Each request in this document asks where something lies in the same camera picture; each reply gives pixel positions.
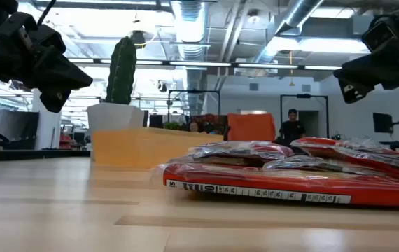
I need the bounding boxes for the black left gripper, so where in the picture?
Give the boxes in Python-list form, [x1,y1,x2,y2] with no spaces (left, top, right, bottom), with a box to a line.
[0,26,94,113]

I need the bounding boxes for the red popcorn bag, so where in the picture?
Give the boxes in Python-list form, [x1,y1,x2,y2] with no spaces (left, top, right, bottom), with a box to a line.
[262,155,396,176]
[152,161,399,208]
[289,136,399,185]
[185,141,295,167]

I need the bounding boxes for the black monitor on arm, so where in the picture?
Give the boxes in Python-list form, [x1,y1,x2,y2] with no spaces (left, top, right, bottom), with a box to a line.
[372,112,395,134]

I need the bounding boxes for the white plant pot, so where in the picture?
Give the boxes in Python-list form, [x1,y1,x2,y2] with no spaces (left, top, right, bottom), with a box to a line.
[87,102,145,161]

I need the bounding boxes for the green cactus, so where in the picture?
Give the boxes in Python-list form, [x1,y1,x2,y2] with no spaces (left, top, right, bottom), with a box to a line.
[105,36,138,105]

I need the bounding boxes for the black side table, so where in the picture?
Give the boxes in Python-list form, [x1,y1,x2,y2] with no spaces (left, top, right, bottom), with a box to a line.
[0,149,92,164]

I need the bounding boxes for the orange wooden basket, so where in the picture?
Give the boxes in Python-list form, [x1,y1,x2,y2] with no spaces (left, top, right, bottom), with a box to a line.
[92,127,224,169]

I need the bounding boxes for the black monitor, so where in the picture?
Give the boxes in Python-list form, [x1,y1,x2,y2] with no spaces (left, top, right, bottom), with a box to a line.
[149,114,164,129]

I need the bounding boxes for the orange panel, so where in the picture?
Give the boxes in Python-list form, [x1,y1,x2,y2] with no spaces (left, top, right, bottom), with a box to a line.
[227,112,277,142]

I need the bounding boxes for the long ceiling light strip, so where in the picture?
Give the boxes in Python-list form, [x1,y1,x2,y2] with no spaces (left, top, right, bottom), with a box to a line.
[68,57,342,71]

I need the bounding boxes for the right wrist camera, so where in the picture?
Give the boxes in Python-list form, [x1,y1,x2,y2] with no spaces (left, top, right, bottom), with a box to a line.
[361,20,398,54]

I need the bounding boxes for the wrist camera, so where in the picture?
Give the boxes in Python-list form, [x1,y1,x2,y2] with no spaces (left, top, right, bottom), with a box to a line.
[361,20,398,54]
[0,12,39,52]

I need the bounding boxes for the black metal frame stand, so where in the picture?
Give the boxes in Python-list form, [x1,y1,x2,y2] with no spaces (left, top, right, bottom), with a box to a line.
[279,93,330,139]

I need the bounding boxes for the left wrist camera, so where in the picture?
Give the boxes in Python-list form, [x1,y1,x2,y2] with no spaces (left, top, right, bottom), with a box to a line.
[0,12,39,52]

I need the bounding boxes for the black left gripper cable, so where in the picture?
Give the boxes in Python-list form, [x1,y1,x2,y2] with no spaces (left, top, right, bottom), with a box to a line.
[37,0,57,26]

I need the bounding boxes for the silver ventilation duct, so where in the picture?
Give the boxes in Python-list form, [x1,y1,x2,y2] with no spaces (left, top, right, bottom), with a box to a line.
[171,0,209,116]
[255,0,326,64]

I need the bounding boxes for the black hanging camera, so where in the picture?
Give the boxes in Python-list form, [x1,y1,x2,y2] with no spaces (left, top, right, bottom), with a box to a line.
[130,29,147,49]

